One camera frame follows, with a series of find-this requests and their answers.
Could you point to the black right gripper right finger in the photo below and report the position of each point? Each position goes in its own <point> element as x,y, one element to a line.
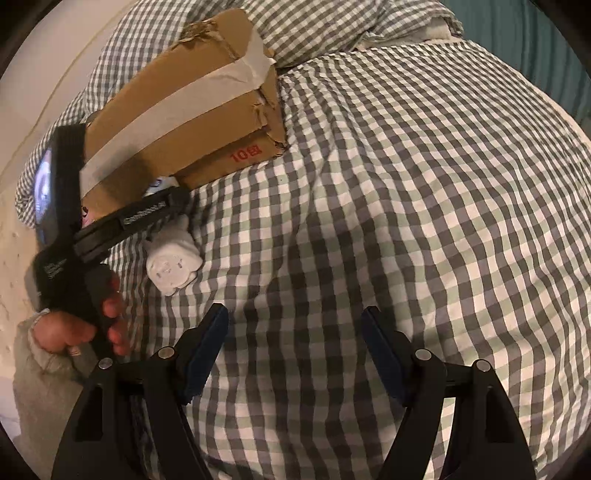
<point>486,440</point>

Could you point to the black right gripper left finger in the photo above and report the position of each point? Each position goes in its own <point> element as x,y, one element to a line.
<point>122,401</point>

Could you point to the grey sleeve forearm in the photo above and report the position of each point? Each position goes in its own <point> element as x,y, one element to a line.
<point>46,385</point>

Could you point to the left hand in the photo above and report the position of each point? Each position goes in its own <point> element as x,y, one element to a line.
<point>55,331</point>

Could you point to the phone on left gripper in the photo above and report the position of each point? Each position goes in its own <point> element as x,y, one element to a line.
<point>44,200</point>

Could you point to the blue white small carton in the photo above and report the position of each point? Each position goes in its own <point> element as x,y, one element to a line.
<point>160,184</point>

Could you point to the brown cardboard box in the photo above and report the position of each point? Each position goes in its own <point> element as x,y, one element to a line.
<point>202,109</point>

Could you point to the grey checked duvet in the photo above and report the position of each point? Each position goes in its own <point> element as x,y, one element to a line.
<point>423,176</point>

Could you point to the teal curtain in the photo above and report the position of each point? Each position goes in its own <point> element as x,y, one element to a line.
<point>521,35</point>

